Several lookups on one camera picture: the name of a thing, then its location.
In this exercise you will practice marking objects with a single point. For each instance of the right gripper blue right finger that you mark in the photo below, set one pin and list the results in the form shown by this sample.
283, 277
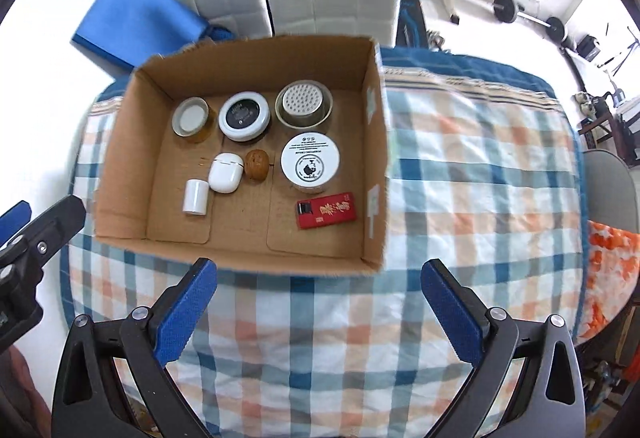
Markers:
547, 400

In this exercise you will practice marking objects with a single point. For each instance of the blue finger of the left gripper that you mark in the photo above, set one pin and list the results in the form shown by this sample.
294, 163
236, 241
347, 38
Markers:
13, 220
33, 245

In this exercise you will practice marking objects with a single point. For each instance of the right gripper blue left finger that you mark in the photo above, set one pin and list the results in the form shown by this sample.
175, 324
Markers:
89, 400

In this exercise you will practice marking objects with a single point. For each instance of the small white cylinder bottle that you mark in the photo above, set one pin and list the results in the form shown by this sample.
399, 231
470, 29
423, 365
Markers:
195, 199

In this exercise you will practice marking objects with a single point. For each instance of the white earbuds case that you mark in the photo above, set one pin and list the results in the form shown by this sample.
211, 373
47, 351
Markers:
225, 173

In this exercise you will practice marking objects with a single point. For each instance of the brown walnut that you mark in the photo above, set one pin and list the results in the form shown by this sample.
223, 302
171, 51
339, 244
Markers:
257, 165

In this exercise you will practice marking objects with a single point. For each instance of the red rectangular box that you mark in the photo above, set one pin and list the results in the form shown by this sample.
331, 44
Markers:
326, 211

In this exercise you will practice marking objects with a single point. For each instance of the white round cream jar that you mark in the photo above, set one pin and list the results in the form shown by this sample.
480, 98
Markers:
309, 161

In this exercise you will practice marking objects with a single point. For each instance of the black-top white round jar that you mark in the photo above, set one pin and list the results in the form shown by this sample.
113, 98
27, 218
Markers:
244, 117

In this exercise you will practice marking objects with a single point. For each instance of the metal perforated lid tin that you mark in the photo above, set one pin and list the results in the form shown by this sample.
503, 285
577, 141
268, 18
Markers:
304, 106

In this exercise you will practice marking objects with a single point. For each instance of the orange white patterned cushion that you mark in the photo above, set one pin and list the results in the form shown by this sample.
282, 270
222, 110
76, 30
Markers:
611, 277

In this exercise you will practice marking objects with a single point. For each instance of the grey round chair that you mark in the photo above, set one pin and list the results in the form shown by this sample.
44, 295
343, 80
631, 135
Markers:
610, 191

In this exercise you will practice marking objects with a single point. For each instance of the open cardboard box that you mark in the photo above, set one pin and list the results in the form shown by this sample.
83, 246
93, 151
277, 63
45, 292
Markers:
173, 185

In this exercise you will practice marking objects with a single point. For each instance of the blue foam mat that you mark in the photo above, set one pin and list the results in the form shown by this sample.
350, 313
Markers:
129, 32

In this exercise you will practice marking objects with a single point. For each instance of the dark blue cloth bag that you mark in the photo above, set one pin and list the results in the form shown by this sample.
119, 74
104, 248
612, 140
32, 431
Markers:
217, 34

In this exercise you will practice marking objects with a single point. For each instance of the dark wooden chair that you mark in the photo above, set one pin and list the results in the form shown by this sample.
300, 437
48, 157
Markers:
602, 125

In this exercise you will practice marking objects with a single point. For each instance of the black speaker box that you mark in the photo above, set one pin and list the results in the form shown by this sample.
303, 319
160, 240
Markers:
588, 47

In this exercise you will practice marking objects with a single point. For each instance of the black blue weight bench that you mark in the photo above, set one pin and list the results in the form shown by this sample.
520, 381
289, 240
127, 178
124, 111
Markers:
411, 30

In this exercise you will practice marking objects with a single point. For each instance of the floor barbell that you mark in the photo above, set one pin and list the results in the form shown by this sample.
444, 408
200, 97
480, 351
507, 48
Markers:
509, 11

